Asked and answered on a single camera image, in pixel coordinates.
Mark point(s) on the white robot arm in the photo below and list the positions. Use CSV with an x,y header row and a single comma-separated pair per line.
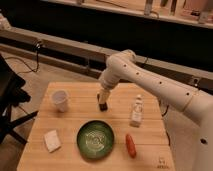
x,y
195,104

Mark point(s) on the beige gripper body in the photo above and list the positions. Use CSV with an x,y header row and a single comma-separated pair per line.
x,y
103,95

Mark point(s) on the white plastic bottle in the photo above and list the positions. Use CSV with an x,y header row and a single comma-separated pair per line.
x,y
136,115

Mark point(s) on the orange carrot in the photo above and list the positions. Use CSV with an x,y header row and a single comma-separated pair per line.
x,y
130,146

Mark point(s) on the black office chair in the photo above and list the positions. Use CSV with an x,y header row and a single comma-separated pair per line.
x,y
11,95

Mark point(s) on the green ceramic bowl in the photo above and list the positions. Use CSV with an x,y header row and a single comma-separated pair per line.
x,y
95,140

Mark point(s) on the white sponge block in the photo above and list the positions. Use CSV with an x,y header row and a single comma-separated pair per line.
x,y
52,141

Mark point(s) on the black rectangular block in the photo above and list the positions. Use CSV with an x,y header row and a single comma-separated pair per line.
x,y
102,107

